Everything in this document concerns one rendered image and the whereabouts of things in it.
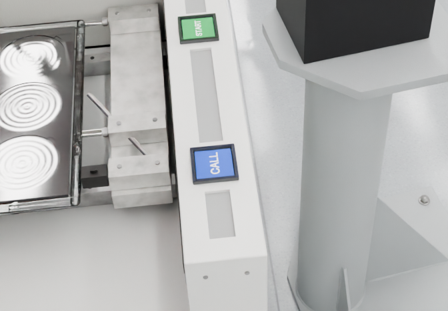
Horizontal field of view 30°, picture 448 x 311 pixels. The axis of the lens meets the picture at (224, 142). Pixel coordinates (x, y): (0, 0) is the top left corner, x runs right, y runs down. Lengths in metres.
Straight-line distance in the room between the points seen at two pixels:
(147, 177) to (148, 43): 0.29
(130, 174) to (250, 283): 0.23
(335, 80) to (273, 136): 1.05
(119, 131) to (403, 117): 1.42
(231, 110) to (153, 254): 0.22
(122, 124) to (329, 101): 0.45
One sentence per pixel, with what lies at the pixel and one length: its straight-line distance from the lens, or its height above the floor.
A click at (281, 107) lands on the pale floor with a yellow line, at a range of 2.45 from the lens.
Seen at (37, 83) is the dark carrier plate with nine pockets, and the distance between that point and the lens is 1.26.
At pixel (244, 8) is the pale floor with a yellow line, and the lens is 2.80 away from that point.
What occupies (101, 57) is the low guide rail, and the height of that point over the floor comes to 0.85.
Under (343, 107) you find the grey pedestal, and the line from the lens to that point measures 1.47.
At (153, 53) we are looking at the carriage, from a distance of 1.31.
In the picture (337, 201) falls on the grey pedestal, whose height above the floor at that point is 0.44.
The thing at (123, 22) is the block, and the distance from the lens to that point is 1.33.
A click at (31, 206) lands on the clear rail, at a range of 1.10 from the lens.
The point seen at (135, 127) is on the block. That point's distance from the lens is 1.15.
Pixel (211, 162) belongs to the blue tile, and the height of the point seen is 0.96.
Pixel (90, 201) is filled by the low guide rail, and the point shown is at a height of 0.83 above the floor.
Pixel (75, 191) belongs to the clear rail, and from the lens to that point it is 1.10.
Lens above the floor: 1.73
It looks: 47 degrees down
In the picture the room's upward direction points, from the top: 3 degrees counter-clockwise
